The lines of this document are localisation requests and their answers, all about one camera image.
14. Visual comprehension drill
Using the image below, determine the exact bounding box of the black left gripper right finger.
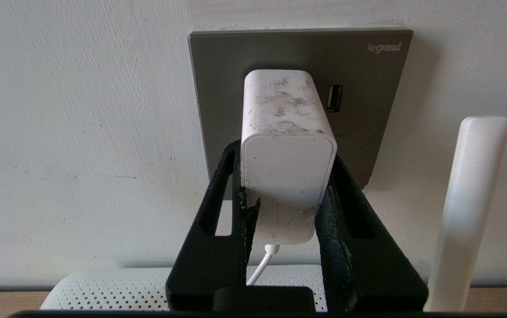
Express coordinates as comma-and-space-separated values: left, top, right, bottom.
314, 155, 429, 312

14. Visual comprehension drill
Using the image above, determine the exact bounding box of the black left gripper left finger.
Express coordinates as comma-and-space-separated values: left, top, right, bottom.
166, 139, 260, 310

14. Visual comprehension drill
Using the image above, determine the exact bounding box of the thin white adapter cable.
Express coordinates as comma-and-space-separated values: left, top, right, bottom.
247, 244, 280, 287

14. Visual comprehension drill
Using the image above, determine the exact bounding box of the white power adapter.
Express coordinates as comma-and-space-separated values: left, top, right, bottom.
240, 69, 338, 245

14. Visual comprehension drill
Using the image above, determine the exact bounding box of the white router with antennas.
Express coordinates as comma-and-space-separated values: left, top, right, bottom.
39, 116, 507, 313

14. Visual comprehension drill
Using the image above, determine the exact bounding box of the grey wall socket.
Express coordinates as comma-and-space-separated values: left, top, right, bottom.
188, 29, 414, 201

